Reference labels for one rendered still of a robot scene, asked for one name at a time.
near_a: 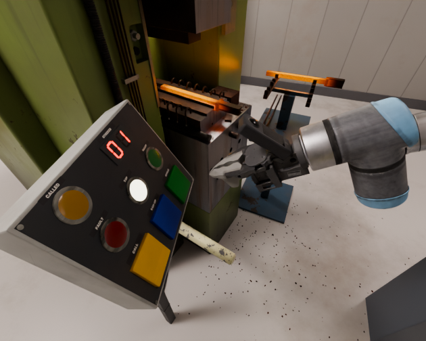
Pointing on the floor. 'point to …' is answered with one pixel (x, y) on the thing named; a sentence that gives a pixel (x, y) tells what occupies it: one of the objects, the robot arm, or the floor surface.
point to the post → (166, 308)
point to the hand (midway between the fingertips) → (213, 170)
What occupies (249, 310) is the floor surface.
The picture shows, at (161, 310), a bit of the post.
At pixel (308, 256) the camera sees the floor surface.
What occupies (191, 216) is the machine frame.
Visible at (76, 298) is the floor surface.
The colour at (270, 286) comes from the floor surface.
